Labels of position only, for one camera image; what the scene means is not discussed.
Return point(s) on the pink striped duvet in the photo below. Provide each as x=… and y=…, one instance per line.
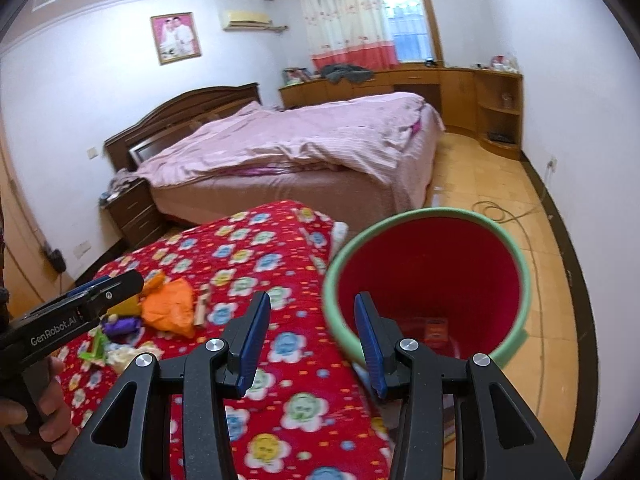
x=300, y=140

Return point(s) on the long wooden desk cabinet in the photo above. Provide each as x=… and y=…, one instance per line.
x=400, y=80

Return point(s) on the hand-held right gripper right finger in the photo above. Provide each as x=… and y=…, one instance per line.
x=370, y=345

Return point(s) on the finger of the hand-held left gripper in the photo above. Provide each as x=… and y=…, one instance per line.
x=92, y=284
x=120, y=290

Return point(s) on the white cloth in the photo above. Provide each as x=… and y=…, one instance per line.
x=340, y=230

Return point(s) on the cloth clutter on nightstand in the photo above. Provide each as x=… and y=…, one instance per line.
x=117, y=187

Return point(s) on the small black gadget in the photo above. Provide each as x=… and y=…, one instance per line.
x=433, y=63

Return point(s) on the purple wrapper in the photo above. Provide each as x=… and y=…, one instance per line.
x=122, y=326

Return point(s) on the brown wooden nightstand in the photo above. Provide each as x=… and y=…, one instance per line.
x=135, y=215

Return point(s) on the white wall socket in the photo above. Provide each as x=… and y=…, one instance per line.
x=82, y=248

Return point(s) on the brown wooden bed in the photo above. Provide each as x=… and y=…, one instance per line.
x=310, y=195

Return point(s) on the wall air conditioner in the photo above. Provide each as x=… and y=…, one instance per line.
x=246, y=19

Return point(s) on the black flat device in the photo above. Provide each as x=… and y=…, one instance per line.
x=500, y=137

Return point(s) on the yellow wrapper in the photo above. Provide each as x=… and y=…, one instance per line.
x=131, y=304

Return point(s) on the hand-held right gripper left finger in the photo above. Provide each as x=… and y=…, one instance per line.
x=252, y=340

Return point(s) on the red bin with green rim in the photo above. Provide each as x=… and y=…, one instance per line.
x=425, y=270

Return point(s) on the framed wall photo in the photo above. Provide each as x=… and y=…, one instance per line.
x=176, y=38

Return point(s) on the orange plastic bag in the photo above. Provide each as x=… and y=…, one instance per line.
x=170, y=310

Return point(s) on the dark grey clothes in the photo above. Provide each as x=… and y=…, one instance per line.
x=345, y=74

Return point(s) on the picture frame on desk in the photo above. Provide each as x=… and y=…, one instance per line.
x=296, y=76

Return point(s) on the white light switch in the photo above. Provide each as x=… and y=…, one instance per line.
x=92, y=152

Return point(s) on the floral curtain with red hem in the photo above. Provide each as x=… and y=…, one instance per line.
x=345, y=15

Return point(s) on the white wall outlet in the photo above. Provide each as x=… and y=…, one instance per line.
x=552, y=163

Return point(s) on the window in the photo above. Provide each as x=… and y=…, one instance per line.
x=407, y=15

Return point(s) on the person's left hand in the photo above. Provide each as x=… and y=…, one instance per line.
x=57, y=400

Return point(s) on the small glass jar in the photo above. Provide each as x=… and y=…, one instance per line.
x=507, y=100

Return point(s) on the small items on shelf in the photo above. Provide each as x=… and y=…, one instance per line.
x=504, y=64

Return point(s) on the small beige stick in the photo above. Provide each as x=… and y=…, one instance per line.
x=202, y=305

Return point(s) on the green wrapper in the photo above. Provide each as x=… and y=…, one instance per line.
x=94, y=349

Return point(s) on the wooden corner shelf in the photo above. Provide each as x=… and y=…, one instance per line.
x=500, y=120

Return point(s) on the red floral blanket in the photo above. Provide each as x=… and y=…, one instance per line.
x=280, y=270

